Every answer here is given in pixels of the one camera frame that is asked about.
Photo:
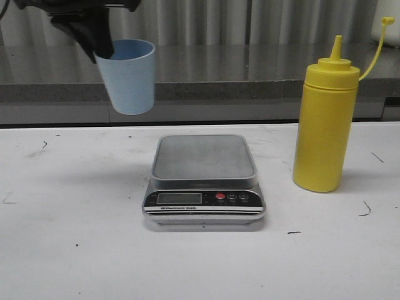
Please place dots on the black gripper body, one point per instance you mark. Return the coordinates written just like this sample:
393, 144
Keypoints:
79, 7

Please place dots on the grey stone counter ledge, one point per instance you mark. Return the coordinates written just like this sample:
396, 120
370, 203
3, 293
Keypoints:
194, 84

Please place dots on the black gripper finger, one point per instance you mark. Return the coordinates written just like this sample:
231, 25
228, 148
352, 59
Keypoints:
73, 27
98, 36

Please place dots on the silver digital kitchen scale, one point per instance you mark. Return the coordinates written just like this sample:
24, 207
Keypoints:
203, 179

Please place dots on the yellow squeeze bottle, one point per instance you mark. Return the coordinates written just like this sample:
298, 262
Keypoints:
327, 106

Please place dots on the light blue plastic cup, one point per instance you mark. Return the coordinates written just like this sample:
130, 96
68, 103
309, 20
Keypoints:
129, 75

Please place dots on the white container in background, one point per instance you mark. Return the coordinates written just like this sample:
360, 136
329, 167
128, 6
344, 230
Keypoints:
386, 8

